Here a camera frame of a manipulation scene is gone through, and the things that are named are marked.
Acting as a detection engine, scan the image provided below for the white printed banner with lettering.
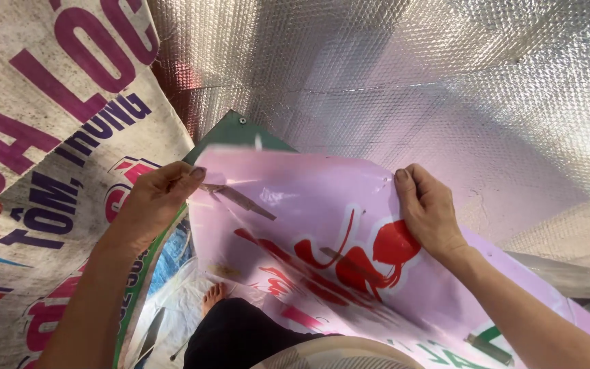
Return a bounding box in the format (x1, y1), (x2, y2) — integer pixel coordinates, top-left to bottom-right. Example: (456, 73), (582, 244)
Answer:
(0, 0), (196, 369)

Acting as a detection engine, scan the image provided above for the person's black trouser leg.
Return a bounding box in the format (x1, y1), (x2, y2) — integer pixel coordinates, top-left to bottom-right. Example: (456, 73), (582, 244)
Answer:
(183, 298), (344, 369)

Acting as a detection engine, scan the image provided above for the person's right hand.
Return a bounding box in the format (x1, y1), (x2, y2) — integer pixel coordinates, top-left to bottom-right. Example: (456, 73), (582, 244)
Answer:
(394, 163), (468, 262)

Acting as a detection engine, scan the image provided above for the person's left hand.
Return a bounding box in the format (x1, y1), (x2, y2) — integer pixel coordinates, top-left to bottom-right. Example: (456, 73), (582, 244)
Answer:
(112, 161), (207, 247)

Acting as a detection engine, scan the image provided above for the green board with screw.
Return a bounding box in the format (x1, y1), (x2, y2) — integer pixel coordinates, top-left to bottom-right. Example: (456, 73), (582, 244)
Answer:
(182, 110), (298, 166)

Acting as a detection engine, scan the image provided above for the silver bubble foil insulation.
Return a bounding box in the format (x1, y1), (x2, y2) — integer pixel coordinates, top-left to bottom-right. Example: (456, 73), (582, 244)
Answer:
(146, 0), (590, 300)

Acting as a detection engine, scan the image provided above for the pink printed banner sheet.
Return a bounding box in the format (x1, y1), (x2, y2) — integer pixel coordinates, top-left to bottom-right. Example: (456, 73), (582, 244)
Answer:
(187, 145), (590, 369)

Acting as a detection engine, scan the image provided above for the person's bare foot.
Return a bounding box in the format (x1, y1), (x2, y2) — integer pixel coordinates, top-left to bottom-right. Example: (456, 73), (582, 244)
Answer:
(201, 282), (228, 318)

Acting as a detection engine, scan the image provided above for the clear plastic sheet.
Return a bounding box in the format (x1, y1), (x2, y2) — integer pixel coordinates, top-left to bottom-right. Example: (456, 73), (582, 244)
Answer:
(121, 259), (255, 369)

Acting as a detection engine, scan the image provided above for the grey metal rod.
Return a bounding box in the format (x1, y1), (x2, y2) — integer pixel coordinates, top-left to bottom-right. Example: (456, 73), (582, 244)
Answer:
(169, 328), (209, 361)

